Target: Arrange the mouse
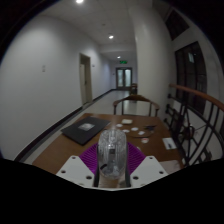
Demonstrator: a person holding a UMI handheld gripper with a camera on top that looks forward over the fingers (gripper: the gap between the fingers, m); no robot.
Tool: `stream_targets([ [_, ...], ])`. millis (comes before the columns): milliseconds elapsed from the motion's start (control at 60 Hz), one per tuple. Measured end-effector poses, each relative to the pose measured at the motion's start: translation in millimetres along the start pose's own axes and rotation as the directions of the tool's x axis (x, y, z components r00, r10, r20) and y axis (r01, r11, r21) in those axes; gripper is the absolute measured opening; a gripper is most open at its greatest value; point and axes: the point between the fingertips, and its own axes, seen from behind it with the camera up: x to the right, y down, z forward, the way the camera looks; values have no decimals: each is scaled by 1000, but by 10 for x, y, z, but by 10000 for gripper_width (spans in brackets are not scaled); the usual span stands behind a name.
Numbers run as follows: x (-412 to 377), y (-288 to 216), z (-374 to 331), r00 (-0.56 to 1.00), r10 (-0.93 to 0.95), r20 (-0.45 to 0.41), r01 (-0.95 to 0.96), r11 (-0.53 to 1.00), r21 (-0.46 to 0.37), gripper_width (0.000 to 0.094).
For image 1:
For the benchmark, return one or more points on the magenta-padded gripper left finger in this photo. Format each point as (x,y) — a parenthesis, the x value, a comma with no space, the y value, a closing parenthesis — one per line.
(75,168)

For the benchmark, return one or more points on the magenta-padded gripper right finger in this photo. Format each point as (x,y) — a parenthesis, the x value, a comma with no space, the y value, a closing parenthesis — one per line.
(148,170)

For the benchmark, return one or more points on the small white disc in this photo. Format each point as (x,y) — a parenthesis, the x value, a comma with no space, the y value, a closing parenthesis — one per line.
(126,131)
(134,128)
(144,140)
(119,125)
(141,132)

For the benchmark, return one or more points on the white paper slip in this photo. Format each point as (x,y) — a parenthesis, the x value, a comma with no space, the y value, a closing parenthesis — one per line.
(169,143)

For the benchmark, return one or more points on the small dark gadget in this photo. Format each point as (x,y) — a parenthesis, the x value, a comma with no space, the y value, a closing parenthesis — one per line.
(150,127)

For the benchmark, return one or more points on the white square card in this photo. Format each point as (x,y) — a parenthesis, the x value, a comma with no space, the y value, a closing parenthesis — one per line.
(126,121)

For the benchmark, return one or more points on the black railing with wooden handrail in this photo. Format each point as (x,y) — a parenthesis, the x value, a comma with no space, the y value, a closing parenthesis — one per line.
(196,126)

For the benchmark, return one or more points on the wooden armchair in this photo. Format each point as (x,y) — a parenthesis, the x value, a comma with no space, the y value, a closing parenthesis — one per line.
(135,100)

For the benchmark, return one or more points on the dark wooden chair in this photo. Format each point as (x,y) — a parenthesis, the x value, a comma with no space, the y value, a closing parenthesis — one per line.
(133,88)

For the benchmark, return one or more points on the open side doorway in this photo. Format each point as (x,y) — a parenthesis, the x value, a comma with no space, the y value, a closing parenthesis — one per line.
(85,80)

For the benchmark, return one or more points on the glass double door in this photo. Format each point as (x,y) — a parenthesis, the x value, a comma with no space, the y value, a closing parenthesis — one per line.
(124,78)

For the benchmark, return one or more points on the dark framed window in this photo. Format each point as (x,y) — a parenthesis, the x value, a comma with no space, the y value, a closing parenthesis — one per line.
(191,75)

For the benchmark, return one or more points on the green exit sign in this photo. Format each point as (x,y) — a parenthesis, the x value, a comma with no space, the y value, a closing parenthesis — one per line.
(123,62)

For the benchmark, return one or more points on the round ceiling lights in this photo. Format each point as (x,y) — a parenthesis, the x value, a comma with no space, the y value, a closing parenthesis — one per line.
(111,36)

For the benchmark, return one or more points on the small dark high window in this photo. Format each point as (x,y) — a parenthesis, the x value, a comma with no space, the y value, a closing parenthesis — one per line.
(176,24)

